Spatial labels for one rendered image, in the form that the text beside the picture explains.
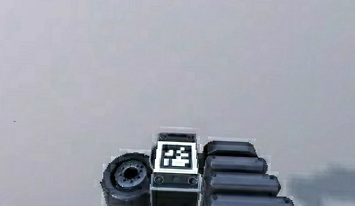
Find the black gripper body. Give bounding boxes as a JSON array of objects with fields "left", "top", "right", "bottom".
[{"left": 99, "top": 151, "right": 155, "bottom": 206}]

